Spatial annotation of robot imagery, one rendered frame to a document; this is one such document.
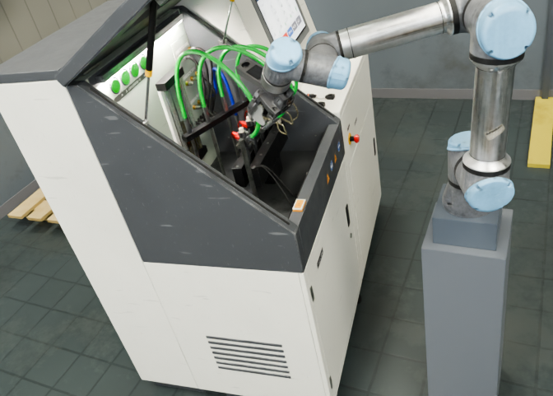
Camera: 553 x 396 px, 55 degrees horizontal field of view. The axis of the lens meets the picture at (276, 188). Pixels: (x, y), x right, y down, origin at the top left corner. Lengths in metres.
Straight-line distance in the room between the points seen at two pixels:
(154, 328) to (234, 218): 0.74
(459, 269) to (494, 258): 0.12
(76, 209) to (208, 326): 0.63
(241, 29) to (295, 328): 1.10
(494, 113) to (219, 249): 0.90
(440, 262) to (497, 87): 0.62
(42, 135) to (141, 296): 0.69
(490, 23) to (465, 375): 1.29
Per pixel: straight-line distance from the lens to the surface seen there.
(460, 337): 1.94
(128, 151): 1.61
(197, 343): 2.14
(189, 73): 2.11
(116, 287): 2.09
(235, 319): 1.94
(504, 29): 1.24
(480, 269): 1.70
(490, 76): 1.31
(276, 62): 1.19
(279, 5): 2.40
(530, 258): 2.87
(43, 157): 1.82
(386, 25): 1.35
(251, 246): 1.64
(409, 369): 2.39
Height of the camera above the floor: 1.92
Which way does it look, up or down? 33 degrees down
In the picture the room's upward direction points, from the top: 13 degrees counter-clockwise
